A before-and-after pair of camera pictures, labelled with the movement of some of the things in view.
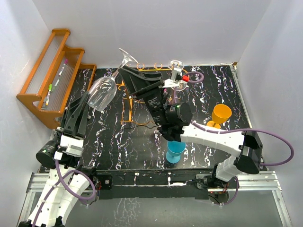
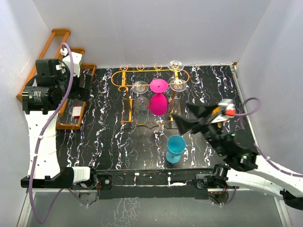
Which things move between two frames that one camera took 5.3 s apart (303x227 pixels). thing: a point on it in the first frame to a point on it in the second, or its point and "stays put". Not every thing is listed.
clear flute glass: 175,63 stays put
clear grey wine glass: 102,92 to 142,103
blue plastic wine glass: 175,149 stays put
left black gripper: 75,123 to 81,92
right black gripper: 138,82 to 183,124
